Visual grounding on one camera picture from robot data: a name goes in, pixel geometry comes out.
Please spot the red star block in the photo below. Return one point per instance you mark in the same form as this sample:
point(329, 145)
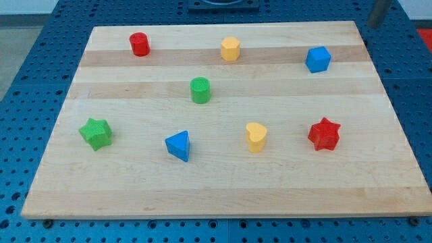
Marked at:
point(324, 135)

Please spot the green star block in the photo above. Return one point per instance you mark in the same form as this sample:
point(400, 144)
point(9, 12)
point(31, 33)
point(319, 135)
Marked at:
point(97, 133)

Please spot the green cylinder block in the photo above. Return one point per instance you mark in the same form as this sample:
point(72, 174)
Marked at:
point(200, 90)

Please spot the yellow heart block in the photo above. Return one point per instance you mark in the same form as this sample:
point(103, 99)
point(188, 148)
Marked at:
point(256, 135)

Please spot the blue triangle block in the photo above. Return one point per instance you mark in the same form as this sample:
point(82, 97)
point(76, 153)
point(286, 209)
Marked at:
point(178, 145)

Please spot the light wooden board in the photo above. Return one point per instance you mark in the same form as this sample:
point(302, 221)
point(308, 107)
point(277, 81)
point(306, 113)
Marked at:
point(371, 172)

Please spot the yellow hexagon block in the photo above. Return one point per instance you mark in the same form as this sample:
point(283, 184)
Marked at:
point(230, 48)

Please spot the red cylinder block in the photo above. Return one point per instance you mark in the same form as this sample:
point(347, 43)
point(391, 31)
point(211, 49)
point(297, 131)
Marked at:
point(140, 44)

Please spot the blue cube block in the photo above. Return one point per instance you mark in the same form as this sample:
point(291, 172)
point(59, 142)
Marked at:
point(318, 59)

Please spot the grey metal rod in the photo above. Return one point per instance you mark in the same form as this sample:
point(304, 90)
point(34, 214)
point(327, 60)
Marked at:
point(378, 13)

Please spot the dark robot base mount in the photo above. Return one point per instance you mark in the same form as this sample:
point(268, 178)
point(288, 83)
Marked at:
point(222, 5)

